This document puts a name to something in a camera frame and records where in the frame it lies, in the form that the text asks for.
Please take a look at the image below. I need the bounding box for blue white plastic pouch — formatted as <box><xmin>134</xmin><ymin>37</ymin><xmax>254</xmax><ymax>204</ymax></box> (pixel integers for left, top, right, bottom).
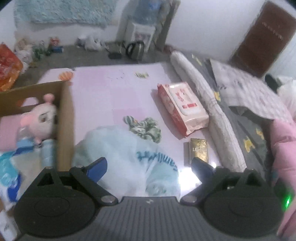
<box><xmin>1</xmin><ymin>141</ymin><xmax>34</xmax><ymax>209</ymax></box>

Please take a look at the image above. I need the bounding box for pink plush toy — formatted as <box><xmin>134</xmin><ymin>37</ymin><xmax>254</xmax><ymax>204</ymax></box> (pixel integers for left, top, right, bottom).
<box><xmin>20</xmin><ymin>93</ymin><xmax>58</xmax><ymax>144</ymax></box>

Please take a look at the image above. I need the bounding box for green patterned small pack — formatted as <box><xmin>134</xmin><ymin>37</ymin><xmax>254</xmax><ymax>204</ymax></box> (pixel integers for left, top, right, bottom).
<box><xmin>123</xmin><ymin>115</ymin><xmax>162</xmax><ymax>144</ymax></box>

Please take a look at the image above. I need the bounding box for pink knitted cloth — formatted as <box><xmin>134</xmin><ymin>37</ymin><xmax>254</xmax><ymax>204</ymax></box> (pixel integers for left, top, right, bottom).
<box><xmin>0</xmin><ymin>114</ymin><xmax>22</xmax><ymax>152</ymax></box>

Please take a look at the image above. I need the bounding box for small gold box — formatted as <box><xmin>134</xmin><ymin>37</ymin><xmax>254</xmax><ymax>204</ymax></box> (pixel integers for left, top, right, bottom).
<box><xmin>184</xmin><ymin>138</ymin><xmax>209</xmax><ymax>166</ymax></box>

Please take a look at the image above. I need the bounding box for rolled beige quilt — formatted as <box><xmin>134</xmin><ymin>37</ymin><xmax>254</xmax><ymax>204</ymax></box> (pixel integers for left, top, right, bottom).
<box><xmin>170</xmin><ymin>51</ymin><xmax>247</xmax><ymax>172</ymax></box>

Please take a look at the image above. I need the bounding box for dark patterned blanket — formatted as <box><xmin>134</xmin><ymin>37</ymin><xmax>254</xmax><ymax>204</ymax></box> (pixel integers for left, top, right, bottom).
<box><xmin>184</xmin><ymin>53</ymin><xmax>274</xmax><ymax>184</ymax></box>

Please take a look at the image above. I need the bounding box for pink tissue pack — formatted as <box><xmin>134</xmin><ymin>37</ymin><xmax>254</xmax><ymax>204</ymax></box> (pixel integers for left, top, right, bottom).
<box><xmin>158</xmin><ymin>82</ymin><xmax>209</xmax><ymax>137</ymax></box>

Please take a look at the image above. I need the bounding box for pink quilt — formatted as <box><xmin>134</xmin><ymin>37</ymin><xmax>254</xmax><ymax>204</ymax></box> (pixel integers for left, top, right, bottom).
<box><xmin>270</xmin><ymin>120</ymin><xmax>295</xmax><ymax>238</ymax></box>

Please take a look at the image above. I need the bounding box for checkered grey sheet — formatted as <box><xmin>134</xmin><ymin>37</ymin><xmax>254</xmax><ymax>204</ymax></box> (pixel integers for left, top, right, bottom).
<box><xmin>210</xmin><ymin>59</ymin><xmax>293</xmax><ymax>123</ymax></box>

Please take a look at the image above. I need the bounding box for brown cardboard box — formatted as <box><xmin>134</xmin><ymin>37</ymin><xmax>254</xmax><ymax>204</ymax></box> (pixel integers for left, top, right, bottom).
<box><xmin>1</xmin><ymin>81</ymin><xmax>74</xmax><ymax>171</ymax></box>

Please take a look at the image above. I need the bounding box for white plastic trash bag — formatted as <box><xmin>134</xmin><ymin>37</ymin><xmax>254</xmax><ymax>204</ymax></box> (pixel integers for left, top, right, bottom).
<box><xmin>76</xmin><ymin>34</ymin><xmax>105</xmax><ymax>51</ymax></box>

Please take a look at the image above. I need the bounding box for red snack bag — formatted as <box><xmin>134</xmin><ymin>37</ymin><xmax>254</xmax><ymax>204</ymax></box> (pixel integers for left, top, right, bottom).
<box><xmin>0</xmin><ymin>43</ymin><xmax>23</xmax><ymax>92</ymax></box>

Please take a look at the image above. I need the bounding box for electric kettle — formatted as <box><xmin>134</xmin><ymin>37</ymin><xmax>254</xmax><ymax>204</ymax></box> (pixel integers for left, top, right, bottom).
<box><xmin>125</xmin><ymin>41</ymin><xmax>145</xmax><ymax>61</ymax></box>

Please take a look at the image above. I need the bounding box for white water dispenser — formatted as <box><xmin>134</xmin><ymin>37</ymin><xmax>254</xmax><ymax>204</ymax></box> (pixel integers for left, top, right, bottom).
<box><xmin>124</xmin><ymin>20</ymin><xmax>156</xmax><ymax>52</ymax></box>

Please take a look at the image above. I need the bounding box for brown wooden door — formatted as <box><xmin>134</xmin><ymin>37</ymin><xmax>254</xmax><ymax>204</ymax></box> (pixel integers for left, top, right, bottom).
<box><xmin>230</xmin><ymin>1</ymin><xmax>295</xmax><ymax>77</ymax></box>

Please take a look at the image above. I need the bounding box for blue water jug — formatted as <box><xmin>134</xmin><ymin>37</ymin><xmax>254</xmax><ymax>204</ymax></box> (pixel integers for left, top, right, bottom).
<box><xmin>132</xmin><ymin>0</ymin><xmax>162</xmax><ymax>25</ymax></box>

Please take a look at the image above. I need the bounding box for floral teal wall cloth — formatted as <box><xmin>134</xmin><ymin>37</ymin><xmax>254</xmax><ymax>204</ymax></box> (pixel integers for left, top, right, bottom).
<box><xmin>14</xmin><ymin>0</ymin><xmax>117</xmax><ymax>27</ymax></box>

